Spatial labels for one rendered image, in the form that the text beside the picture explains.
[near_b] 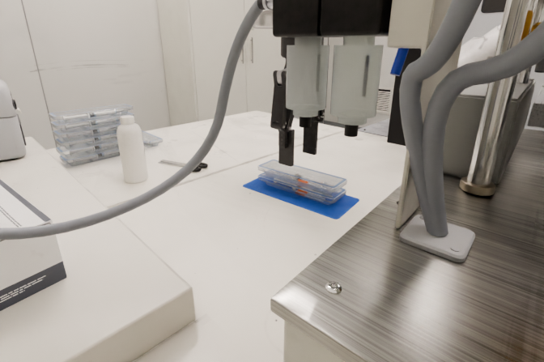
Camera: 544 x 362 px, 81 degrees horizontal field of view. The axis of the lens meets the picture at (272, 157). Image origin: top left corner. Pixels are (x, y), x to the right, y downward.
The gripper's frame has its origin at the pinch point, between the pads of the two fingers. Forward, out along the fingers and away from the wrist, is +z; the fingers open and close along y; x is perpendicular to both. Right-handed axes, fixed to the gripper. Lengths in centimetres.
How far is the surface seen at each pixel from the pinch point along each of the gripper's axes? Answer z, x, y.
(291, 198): 10.1, -0.5, -2.9
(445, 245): -8.4, -31.0, -32.3
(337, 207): 10.1, -9.6, -0.8
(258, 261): 10.1, -8.2, -21.7
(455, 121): -12.7, -28.6, -20.2
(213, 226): 10.2, 3.8, -19.6
